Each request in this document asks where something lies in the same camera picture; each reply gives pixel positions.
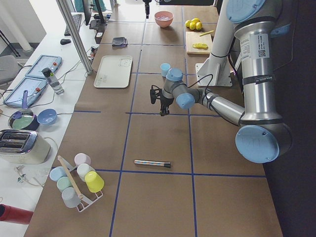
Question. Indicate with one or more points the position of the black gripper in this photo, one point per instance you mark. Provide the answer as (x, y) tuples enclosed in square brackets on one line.
[(147, 6), (165, 100)]

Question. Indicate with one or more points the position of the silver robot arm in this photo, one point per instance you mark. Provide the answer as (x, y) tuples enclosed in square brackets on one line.
[(262, 135)]

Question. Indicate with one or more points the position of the pink bowl of ice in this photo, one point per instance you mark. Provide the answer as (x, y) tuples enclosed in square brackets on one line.
[(163, 18)]

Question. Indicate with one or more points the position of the light blue plastic cup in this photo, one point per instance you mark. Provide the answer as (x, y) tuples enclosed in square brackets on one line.
[(165, 67)]

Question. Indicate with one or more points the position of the pink cup on rack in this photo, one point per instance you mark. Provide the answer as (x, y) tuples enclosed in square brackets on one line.
[(81, 158)]

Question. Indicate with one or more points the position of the yellow cup on rack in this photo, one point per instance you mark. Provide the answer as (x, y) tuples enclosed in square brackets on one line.
[(94, 181)]

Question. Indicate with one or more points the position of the white cup on rack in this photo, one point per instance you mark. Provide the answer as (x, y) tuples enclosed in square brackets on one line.
[(83, 169)]

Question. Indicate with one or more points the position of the white cup rack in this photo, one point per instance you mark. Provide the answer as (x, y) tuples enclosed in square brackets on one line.
[(86, 202)]

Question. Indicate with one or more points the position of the blue cup on rack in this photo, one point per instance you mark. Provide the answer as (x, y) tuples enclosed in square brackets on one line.
[(57, 173)]

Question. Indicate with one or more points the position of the green cup on rack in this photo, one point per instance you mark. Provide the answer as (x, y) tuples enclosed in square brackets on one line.
[(63, 183)]

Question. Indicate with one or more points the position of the grey cup on rack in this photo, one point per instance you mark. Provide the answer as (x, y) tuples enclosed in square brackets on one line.
[(70, 197)]

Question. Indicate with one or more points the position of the yellow lemon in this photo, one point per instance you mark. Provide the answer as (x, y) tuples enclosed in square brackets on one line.
[(187, 23), (195, 20), (192, 26), (198, 26)]

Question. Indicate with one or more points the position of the grey folded cloth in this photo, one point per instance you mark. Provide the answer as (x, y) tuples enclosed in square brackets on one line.
[(119, 42)]

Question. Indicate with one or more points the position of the steel muddler black tip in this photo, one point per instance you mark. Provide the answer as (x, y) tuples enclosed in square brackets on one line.
[(153, 163)]

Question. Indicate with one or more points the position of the cream bear tray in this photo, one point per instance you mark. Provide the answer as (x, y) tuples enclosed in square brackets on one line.
[(113, 72)]

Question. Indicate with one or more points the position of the lemon slices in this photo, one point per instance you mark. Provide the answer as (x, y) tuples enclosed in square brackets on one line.
[(200, 46)]

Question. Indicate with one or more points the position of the yellow plastic knife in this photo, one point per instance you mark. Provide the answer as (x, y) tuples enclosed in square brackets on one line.
[(206, 33)]

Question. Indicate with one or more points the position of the wooden cutting board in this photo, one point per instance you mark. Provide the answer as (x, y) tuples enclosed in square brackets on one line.
[(193, 37)]

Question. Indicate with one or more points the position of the black computer mouse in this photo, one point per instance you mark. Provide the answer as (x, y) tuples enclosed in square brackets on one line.
[(65, 41)]

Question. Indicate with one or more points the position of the blue bowl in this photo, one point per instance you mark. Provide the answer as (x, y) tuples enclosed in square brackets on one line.
[(47, 117)]

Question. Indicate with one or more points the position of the clear water bottle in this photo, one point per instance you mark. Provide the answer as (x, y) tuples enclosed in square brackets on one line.
[(52, 81)]

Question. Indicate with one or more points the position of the silver toaster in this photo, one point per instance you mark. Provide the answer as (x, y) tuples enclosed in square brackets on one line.
[(23, 147)]

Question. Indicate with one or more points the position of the red bottle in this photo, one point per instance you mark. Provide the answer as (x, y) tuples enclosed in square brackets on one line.
[(15, 215)]

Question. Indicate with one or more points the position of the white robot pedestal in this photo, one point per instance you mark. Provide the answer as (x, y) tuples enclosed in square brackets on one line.
[(215, 71)]

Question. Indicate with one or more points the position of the aluminium frame post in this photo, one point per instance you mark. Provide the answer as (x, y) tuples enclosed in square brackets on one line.
[(65, 11)]

